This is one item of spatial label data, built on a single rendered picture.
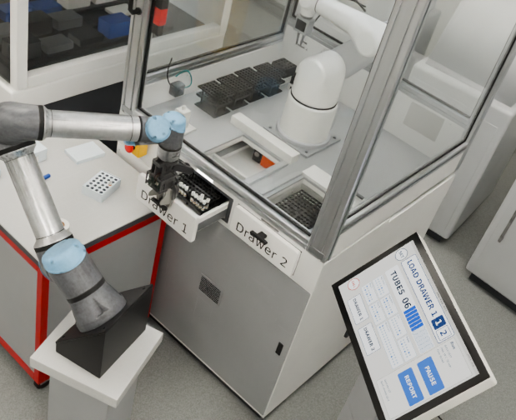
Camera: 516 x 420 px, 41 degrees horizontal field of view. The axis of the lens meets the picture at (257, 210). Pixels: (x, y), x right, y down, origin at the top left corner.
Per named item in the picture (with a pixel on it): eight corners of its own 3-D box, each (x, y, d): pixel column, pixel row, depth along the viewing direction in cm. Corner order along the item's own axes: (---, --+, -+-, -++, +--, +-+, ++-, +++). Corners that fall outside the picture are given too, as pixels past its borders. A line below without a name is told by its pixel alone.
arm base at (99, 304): (108, 324, 186) (88, 294, 183) (69, 337, 193) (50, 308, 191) (135, 293, 199) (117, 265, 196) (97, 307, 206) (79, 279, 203)
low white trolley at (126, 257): (37, 402, 270) (42, 264, 223) (-51, 305, 295) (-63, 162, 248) (149, 331, 309) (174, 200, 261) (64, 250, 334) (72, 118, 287)
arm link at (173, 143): (157, 109, 214) (182, 108, 218) (152, 138, 221) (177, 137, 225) (164, 123, 209) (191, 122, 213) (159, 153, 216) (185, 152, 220)
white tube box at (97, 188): (101, 202, 251) (102, 195, 249) (81, 193, 253) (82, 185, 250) (120, 186, 261) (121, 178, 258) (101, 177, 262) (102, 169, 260)
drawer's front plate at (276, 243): (289, 277, 235) (298, 253, 228) (228, 228, 247) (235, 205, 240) (293, 275, 236) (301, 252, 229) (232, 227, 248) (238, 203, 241)
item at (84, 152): (77, 164, 265) (77, 161, 264) (64, 152, 269) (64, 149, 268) (105, 156, 273) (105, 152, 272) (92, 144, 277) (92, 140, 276)
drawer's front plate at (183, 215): (191, 243, 237) (196, 219, 230) (135, 197, 249) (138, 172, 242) (194, 241, 238) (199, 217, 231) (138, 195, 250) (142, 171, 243)
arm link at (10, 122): (-10, 95, 177) (173, 108, 198) (-13, 100, 187) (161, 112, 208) (-10, 141, 177) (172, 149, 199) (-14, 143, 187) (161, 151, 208)
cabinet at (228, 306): (261, 430, 282) (313, 297, 233) (100, 280, 325) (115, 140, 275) (385, 320, 346) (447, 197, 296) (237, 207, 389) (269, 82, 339)
